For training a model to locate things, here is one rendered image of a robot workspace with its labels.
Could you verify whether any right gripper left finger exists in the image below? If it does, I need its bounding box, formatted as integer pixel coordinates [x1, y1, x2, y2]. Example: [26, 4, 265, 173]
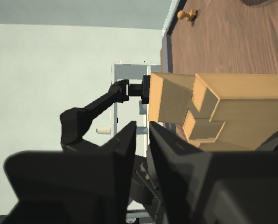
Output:
[3, 121, 137, 224]

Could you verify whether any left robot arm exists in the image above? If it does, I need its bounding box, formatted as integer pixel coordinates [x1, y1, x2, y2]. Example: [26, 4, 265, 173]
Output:
[59, 79, 168, 224]

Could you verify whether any brown cardboard box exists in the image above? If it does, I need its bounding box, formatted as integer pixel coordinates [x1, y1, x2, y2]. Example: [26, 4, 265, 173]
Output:
[148, 72, 278, 152]

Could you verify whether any black metal gantry frame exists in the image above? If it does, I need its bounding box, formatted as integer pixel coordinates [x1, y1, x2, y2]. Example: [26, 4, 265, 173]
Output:
[0, 197, 154, 224]

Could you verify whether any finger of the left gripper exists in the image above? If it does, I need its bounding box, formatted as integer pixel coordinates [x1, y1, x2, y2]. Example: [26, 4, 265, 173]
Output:
[255, 131, 278, 151]

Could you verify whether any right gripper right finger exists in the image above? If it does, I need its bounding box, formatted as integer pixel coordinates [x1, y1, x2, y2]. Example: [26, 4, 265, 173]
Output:
[149, 121, 278, 224]

